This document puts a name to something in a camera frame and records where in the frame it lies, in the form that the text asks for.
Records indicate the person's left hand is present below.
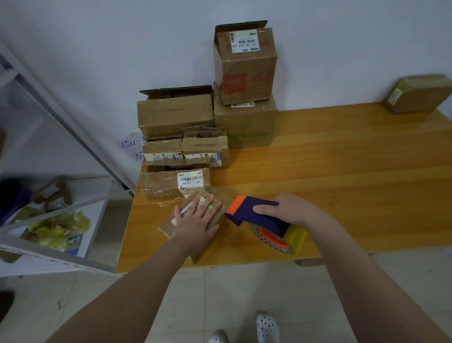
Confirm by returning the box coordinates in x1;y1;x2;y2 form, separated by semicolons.
169;192;226;259

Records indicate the person's right hand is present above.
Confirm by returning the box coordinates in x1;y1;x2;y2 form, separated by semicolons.
253;193;329;234

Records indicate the squat red-printed cardboard box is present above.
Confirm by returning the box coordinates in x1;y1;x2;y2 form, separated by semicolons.
157;185;235;264

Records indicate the blue orange tape dispenser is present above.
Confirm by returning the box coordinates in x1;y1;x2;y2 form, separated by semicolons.
226;195;308;257

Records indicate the box barcode label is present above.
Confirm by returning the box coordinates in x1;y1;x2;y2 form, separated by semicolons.
139;167;210;202

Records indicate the stack of cardboard boxes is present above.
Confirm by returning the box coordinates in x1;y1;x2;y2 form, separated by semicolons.
136;20;279;169

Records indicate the small brown cardboard box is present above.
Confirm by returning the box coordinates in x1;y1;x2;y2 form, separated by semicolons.
383;74;452;114

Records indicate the person's left forearm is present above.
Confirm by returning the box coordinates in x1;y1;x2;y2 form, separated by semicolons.
46;244;192;343

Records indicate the person's right forearm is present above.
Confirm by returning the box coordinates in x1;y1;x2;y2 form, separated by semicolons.
311;219;452;343

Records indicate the wooden table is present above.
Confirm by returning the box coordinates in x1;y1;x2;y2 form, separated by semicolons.
115;102;452;275

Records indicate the white perforated clog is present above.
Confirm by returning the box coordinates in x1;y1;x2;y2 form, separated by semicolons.
207;329;230;343
255;312;281;343

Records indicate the yellow plastic bag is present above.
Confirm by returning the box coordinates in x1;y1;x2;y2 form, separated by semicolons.
21;211;91;252

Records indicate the grey metal shelf rack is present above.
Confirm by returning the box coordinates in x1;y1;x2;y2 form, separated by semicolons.
0;46;135;275

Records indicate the small open carton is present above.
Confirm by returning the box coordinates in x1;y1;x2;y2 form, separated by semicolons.
32;180;73;212

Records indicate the dark blue bag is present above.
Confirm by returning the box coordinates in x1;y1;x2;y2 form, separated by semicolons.
0;178;32;227

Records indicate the white paper wall sign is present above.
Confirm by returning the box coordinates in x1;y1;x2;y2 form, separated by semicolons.
119;134;147;165

